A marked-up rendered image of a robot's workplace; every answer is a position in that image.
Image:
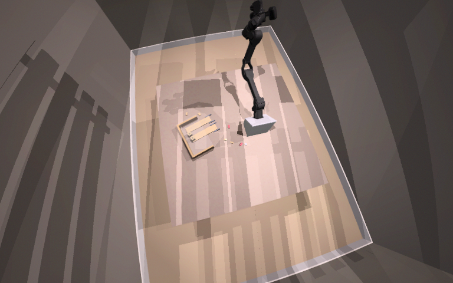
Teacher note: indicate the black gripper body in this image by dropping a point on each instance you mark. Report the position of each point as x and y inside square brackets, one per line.
[271, 13]

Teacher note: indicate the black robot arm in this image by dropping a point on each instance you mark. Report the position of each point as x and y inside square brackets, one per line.
[254, 37]

